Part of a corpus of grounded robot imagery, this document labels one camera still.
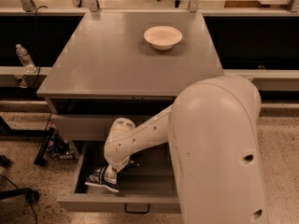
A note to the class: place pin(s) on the open grey lower drawer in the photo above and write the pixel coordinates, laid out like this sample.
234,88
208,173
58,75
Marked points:
151,182

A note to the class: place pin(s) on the blue chip bag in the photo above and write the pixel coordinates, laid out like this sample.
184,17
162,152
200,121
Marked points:
107,176

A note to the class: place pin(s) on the clear plastic water bottle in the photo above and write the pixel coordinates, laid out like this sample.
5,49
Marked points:
25,59

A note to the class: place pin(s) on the black drawer handle lower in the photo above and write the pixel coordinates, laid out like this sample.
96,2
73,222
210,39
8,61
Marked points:
136,208

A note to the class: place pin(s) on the white bowl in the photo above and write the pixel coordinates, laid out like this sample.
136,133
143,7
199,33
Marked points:
163,37

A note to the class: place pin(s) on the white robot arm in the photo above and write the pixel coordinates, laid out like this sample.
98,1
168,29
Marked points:
211,133

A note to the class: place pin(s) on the grey drawer cabinet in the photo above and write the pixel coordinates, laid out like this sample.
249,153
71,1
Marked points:
108,68

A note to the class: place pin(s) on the black chair base leg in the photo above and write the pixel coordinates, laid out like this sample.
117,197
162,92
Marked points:
32,196

